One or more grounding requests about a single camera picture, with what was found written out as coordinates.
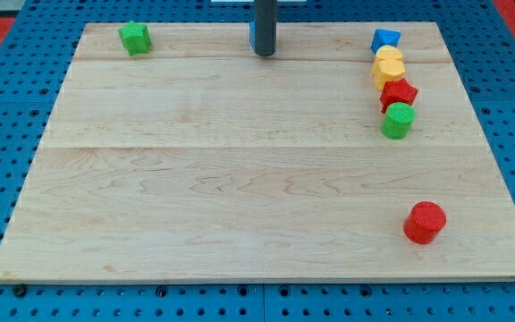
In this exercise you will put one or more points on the red cylinder block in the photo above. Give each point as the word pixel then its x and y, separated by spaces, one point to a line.
pixel 426 219

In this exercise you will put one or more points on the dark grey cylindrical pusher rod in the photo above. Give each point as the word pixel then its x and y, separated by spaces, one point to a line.
pixel 265 18

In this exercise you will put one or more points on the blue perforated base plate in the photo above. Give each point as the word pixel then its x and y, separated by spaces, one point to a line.
pixel 34 58

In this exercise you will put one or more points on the red star block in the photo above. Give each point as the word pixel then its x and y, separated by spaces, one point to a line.
pixel 397 91

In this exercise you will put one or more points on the yellow hexagon block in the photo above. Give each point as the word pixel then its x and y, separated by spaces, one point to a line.
pixel 387 69

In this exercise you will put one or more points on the green cylinder block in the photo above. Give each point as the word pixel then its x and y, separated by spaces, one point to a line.
pixel 397 121

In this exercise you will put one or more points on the yellow heart block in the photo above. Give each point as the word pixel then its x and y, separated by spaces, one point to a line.
pixel 388 52

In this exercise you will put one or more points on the wooden board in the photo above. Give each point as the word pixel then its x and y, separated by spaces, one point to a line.
pixel 202 163

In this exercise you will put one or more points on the blue cube block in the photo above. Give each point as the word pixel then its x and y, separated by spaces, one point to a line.
pixel 252 34

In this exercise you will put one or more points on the green star block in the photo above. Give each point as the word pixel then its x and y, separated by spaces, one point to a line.
pixel 135 38

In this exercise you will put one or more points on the blue triangle block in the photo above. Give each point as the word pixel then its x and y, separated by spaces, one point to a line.
pixel 384 38

